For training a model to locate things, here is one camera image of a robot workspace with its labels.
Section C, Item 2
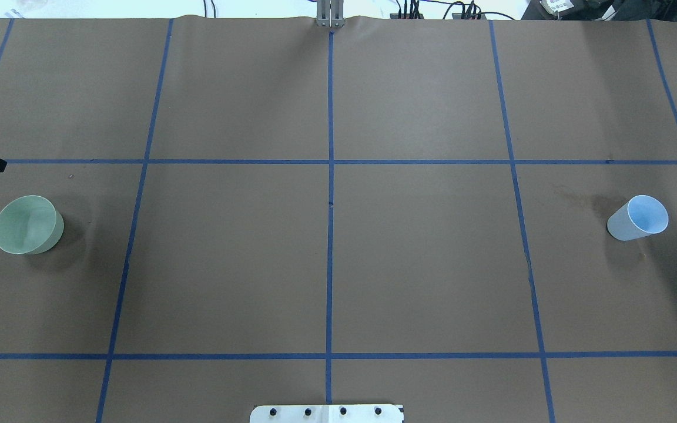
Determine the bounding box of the green ceramic bowl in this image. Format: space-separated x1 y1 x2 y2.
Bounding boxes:
0 195 65 255

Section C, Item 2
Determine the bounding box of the light blue plastic cup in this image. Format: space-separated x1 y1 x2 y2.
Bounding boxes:
605 195 669 241

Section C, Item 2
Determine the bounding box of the aluminium frame post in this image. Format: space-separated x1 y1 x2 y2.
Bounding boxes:
314 0 346 29

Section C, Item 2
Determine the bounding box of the white pedestal column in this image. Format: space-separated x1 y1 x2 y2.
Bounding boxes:
249 404 405 422

